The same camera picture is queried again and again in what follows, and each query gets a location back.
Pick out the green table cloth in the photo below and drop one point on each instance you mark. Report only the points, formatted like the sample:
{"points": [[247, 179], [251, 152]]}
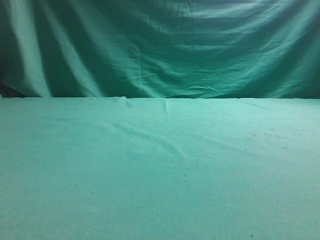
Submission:
{"points": [[159, 169]]}

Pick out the green backdrop cloth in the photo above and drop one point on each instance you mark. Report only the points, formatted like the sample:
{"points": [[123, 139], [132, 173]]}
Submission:
{"points": [[160, 48]]}

